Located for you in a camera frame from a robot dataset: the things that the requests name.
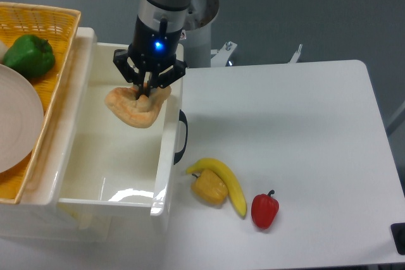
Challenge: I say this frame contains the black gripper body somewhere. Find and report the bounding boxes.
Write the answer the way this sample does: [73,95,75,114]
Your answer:
[113,16,187,89]

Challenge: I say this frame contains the triangle bread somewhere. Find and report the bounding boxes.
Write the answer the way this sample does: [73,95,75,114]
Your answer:
[104,86,171,128]

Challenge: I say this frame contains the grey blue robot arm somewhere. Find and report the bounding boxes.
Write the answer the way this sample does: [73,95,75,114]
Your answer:
[113,0,192,96]

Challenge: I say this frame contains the white upper drawer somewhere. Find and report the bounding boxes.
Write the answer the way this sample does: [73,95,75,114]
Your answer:
[57,42,185,217]

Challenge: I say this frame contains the white drawer cabinet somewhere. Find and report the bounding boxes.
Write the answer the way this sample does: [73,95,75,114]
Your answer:
[1,28,169,241]

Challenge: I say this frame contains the yellow wicker basket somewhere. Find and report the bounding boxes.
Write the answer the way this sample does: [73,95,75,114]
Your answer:
[1,2,81,204]

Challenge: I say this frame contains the green bell pepper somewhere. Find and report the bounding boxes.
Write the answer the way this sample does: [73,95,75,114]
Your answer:
[3,34,56,79]

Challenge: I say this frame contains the yellow bell pepper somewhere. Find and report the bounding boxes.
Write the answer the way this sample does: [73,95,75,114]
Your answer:
[190,169,228,206]

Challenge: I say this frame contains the beige plate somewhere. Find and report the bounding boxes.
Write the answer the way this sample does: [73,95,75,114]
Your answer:
[1,65,44,173]

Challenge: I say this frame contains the yellow banana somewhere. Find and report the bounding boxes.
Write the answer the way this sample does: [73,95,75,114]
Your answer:
[185,157,247,218]

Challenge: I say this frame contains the white object in basket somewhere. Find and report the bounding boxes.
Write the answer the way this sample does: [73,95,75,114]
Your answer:
[0,40,8,63]

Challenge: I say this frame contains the red bell pepper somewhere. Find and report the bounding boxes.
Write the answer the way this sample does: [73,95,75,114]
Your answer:
[251,190,279,230]

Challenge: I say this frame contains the black drawer handle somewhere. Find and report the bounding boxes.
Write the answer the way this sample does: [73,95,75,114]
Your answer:
[173,110,189,164]

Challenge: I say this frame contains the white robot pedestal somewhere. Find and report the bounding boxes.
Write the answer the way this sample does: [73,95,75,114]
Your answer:
[180,0,220,68]

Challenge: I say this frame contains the white metal bracket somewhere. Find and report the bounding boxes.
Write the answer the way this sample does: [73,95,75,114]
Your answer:
[211,41,238,68]

